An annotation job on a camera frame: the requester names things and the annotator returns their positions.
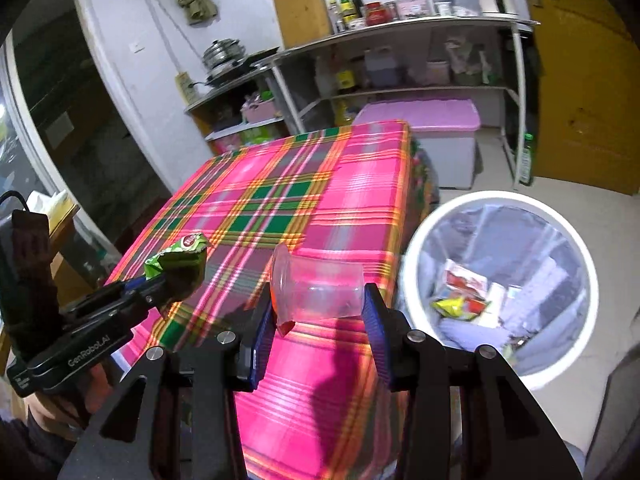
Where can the black induction cooker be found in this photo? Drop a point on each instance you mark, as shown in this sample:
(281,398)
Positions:
(238,67)

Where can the wooden cutting board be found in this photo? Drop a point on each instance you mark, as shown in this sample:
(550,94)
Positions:
(302,21)

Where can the red lidded jar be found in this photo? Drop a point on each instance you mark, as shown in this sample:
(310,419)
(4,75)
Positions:
(375,13)

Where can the dark sauce bottle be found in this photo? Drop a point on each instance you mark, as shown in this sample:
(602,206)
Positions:
(359,7)

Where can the white trash bin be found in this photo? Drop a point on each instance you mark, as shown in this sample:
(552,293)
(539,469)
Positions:
(504,269)

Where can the pink plastic basket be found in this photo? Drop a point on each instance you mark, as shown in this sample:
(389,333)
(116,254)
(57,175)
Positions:
(259,110)

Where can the green floor bottle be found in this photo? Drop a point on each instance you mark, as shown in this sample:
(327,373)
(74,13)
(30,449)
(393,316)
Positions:
(525,175)

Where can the green glass bottle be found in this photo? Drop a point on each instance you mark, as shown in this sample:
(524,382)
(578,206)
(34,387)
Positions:
(348,12)

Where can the power strip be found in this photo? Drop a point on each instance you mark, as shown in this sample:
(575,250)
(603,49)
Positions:
(187,88)

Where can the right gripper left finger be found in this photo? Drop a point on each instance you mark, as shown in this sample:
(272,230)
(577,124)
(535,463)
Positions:
(256,328)

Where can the pink lidded storage box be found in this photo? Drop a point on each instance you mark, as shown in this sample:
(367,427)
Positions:
(445,129)

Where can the clear plastic bottle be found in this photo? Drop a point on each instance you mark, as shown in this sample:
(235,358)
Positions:
(335,17)

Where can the person's left hand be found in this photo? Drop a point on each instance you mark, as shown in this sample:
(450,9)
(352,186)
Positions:
(58,415)

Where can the steel steamer pot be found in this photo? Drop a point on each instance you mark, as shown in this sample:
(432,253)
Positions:
(222,51)

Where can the pink plaid tablecloth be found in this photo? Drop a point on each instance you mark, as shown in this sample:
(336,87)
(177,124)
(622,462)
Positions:
(351,194)

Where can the wooden side shelf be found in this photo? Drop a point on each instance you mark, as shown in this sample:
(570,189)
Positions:
(217,113)

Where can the yellow wooden door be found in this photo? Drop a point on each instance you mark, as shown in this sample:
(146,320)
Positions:
(588,95)

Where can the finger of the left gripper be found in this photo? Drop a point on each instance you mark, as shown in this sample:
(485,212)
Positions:
(120,295)

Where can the clear plastic cup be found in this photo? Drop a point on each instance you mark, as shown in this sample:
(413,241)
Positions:
(305,289)

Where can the green snack bag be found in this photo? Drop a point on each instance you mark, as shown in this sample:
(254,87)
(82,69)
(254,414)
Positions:
(180,265)

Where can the metal kitchen shelf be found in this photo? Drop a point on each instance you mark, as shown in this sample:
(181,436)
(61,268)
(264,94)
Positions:
(441,54)

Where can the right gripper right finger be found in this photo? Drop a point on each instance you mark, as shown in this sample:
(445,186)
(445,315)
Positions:
(396,356)

